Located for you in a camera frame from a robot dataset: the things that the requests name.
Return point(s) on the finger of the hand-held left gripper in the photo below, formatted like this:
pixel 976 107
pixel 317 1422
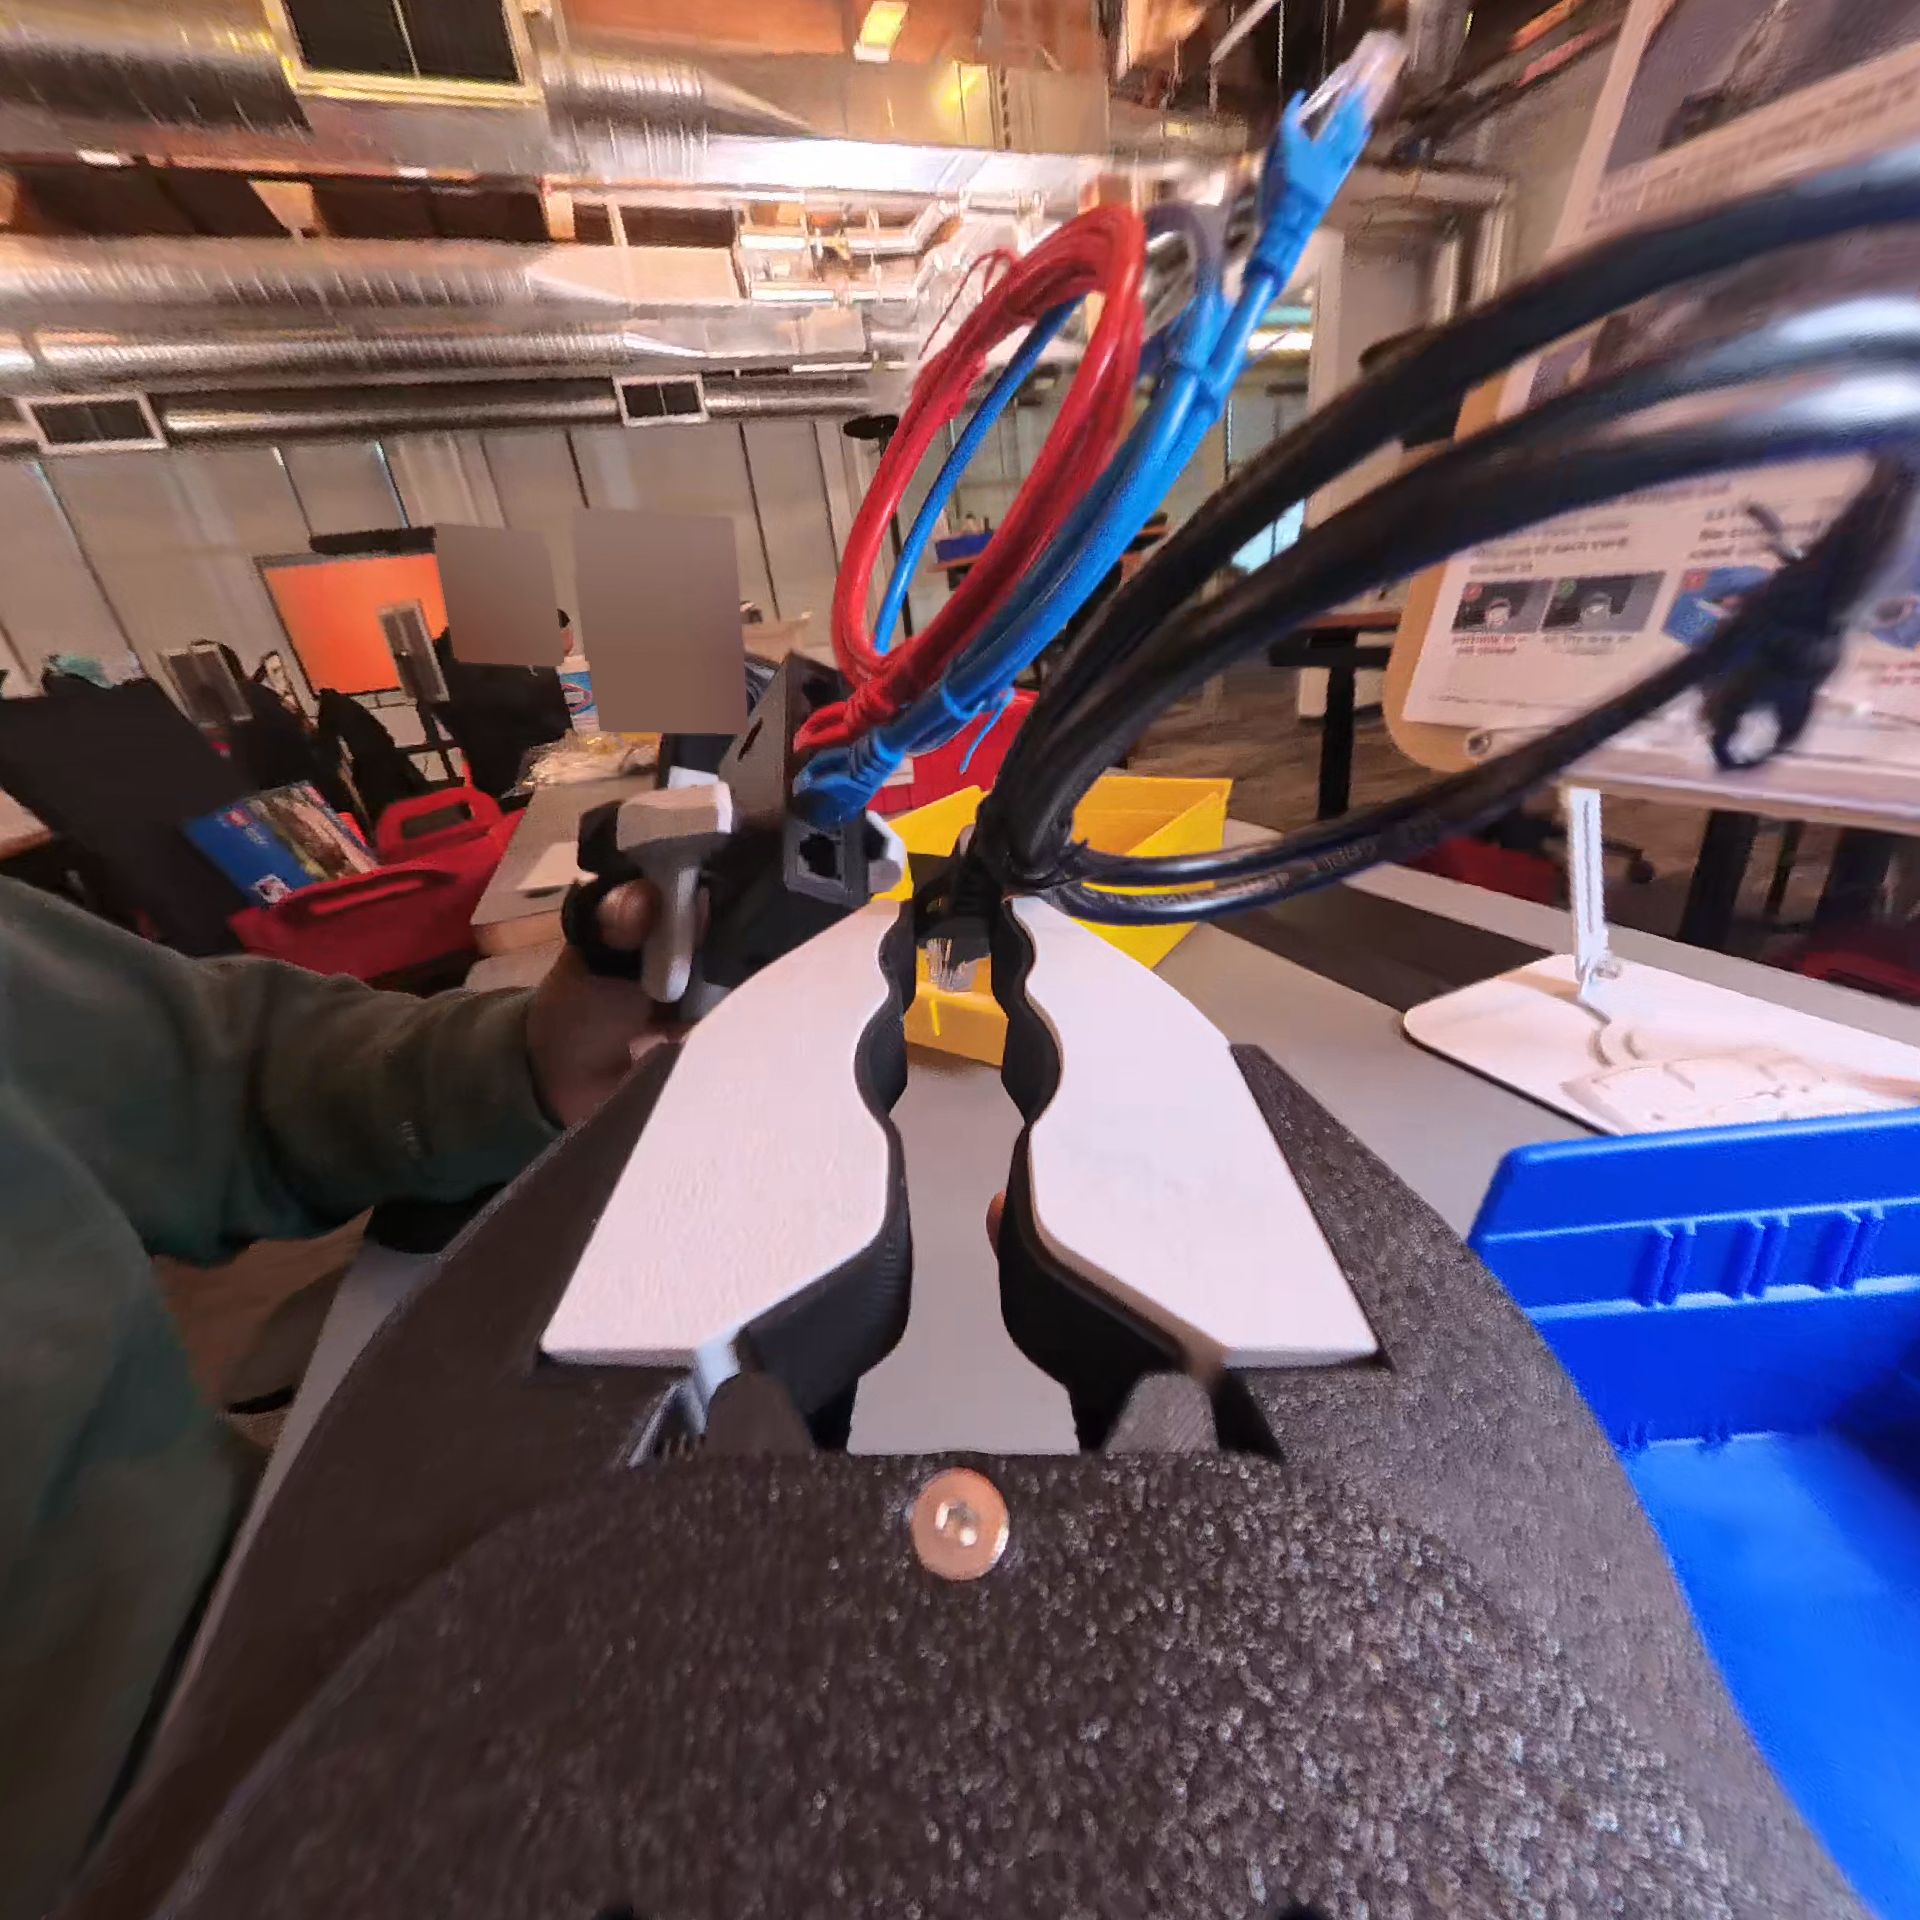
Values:
pixel 683 811

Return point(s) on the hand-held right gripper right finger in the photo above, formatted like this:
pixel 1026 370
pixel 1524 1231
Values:
pixel 1186 1201

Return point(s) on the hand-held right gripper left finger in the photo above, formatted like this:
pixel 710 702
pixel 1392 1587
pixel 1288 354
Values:
pixel 750 1171

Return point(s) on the black ethernet port block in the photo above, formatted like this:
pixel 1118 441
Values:
pixel 780 704

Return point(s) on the blue plastic bin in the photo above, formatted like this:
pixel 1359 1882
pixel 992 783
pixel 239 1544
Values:
pixel 1770 1499

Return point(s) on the person's left forearm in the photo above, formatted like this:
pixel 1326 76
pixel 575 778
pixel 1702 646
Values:
pixel 300 1079

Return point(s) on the person's left hand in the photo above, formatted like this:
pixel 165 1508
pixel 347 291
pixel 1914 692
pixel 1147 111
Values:
pixel 599 1036

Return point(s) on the red plastic tote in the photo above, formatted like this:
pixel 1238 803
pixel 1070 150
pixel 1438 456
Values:
pixel 435 826
pixel 359 914

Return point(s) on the red plastic bin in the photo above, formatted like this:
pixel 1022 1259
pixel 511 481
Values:
pixel 939 780

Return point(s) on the yellow plastic bin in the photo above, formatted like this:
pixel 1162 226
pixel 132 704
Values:
pixel 1155 819

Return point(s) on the orange display screen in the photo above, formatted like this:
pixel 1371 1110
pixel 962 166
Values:
pixel 347 630

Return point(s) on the blue printed cardboard box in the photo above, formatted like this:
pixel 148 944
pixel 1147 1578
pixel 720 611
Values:
pixel 284 839

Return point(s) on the wooden poster board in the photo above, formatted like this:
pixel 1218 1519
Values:
pixel 1589 660

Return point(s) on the white stand with base plate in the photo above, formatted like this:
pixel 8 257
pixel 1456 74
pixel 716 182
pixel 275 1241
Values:
pixel 1516 1036

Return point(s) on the silver ventilation duct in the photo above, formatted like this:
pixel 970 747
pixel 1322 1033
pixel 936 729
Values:
pixel 300 300
pixel 376 406
pixel 676 89

